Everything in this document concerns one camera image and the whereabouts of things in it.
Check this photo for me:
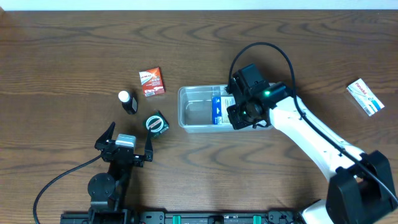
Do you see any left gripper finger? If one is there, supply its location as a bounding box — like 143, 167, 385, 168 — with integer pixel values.
144, 131, 153, 162
95, 122, 116, 150

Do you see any blue cooling patch box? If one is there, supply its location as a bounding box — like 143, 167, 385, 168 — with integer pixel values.
212, 96, 235, 125

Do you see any red and white box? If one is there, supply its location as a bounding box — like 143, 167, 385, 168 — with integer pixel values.
139, 67, 165, 97

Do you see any white Panadol box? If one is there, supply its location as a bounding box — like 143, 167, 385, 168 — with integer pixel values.
346, 78, 384, 116

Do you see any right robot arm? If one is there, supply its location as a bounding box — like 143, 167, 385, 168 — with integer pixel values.
226, 81, 397, 223

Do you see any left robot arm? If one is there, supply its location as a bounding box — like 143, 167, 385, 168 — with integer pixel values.
84, 123, 153, 224

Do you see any clear plastic container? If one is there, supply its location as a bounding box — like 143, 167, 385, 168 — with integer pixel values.
177, 83, 280, 134

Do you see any dark green square box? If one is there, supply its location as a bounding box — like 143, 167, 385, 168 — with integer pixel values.
143, 111, 169, 139

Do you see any black bottle white cap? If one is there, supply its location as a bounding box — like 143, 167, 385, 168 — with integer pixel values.
118, 90, 137, 114

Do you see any left black cable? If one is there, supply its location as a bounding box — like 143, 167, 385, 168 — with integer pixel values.
32, 154, 105, 224

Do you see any black cable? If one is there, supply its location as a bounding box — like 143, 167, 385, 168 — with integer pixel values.
32, 154, 105, 224
226, 42, 398, 203

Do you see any right black cable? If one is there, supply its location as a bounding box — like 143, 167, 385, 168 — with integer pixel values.
226, 42, 398, 203

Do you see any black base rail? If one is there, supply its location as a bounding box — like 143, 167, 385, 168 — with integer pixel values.
60, 211, 304, 224

